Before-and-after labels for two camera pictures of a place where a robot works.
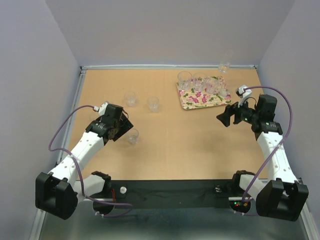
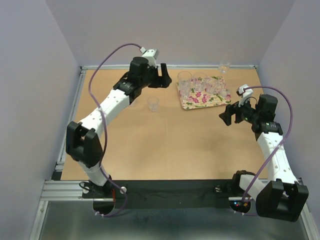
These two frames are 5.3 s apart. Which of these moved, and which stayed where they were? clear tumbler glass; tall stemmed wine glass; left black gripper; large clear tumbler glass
Moved: left black gripper
Stayed: clear tumbler glass; tall stemmed wine glass; large clear tumbler glass
